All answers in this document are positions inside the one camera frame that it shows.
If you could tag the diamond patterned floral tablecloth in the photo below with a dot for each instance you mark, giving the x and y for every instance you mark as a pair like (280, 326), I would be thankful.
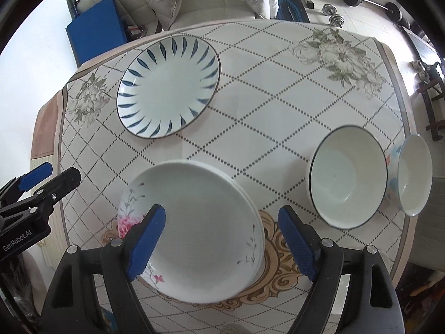
(260, 111)

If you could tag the chrome dumbbell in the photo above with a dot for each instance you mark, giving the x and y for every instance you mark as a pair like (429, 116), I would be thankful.
(333, 15)

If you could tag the white bowl dark rim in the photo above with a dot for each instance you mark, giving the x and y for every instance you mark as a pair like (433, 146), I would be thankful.
(347, 181)

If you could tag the white floral plate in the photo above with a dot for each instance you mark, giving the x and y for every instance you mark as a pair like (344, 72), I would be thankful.
(261, 247)
(201, 222)

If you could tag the blue striped white plate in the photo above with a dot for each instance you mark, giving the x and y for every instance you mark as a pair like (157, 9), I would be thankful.
(167, 87)

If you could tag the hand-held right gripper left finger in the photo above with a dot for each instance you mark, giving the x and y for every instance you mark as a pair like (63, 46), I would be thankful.
(146, 243)

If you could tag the dark wooden furniture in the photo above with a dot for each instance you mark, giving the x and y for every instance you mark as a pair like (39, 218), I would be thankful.
(427, 52)

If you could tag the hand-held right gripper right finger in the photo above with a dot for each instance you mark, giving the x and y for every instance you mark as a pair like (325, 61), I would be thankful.
(299, 247)

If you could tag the black object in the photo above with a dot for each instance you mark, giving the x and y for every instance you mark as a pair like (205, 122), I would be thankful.
(72, 4)

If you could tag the blue mat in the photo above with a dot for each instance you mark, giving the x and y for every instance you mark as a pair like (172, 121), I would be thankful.
(94, 31)

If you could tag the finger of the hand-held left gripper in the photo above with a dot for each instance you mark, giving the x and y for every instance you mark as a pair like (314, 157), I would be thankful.
(59, 188)
(34, 176)

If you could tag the white sofa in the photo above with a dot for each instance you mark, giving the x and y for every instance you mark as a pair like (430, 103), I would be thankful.
(205, 7)

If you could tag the pastel bowl blue rim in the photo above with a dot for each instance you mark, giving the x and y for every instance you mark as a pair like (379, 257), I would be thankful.
(413, 174)

